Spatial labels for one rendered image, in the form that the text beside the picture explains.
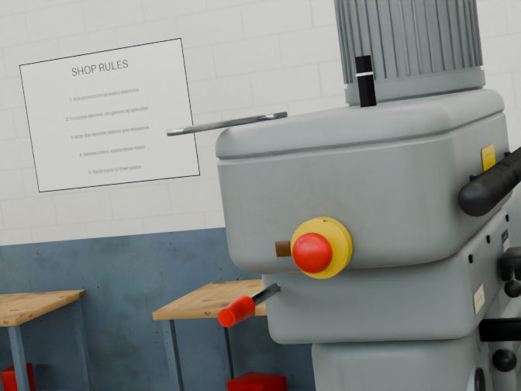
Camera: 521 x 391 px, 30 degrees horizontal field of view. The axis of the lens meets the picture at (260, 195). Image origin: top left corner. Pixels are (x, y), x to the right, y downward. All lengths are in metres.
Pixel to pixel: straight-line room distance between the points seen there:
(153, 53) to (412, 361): 5.04
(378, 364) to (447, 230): 0.23
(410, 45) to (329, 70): 4.29
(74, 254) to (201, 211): 0.98
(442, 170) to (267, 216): 0.18
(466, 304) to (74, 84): 5.41
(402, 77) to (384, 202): 0.40
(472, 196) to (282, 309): 0.28
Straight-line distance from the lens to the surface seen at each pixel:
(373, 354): 1.14
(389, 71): 1.34
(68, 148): 6.41
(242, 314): 1.01
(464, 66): 1.36
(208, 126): 1.01
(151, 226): 6.17
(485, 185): 0.97
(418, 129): 0.96
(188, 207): 6.03
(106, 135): 6.25
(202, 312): 5.18
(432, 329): 1.08
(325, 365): 1.17
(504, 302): 1.34
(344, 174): 0.97
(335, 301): 1.10
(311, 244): 0.94
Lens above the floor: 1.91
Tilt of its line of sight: 5 degrees down
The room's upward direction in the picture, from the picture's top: 8 degrees counter-clockwise
